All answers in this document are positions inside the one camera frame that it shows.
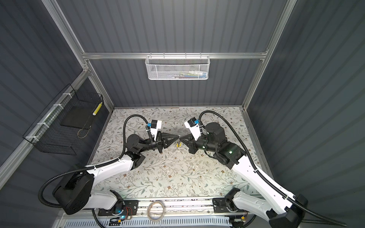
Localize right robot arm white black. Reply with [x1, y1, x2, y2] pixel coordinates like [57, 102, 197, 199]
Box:
[180, 118, 305, 228]

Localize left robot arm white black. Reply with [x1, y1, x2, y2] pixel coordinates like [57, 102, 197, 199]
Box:
[53, 131, 179, 215]

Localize tape roll clear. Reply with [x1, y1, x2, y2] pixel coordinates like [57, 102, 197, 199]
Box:
[146, 201, 166, 222]

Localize items in white basket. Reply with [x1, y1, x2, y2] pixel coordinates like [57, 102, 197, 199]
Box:
[166, 71, 208, 79]

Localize yellow marker in black basket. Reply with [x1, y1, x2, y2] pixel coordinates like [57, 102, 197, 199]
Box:
[92, 102, 103, 116]

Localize black pad in basket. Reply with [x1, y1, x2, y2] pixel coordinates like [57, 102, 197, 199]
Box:
[60, 106, 96, 130]

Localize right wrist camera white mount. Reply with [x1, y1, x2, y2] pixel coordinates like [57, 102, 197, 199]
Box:
[184, 117, 203, 141]

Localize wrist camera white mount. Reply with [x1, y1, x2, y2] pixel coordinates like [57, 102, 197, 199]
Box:
[146, 120, 162, 142]
[184, 117, 203, 141]

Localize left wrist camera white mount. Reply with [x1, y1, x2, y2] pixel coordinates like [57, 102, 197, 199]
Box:
[146, 120, 162, 142]

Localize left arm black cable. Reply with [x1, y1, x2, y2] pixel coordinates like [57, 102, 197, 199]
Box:
[37, 114, 150, 228]

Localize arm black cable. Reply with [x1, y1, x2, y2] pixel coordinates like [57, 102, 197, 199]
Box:
[37, 114, 150, 228]
[198, 110, 348, 228]

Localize white wire mesh basket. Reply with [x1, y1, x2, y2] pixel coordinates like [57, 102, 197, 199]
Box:
[145, 56, 211, 80]

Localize black wire basket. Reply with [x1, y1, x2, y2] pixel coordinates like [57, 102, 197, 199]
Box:
[23, 86, 104, 155]

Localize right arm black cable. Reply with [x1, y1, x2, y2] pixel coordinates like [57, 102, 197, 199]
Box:
[198, 110, 348, 228]

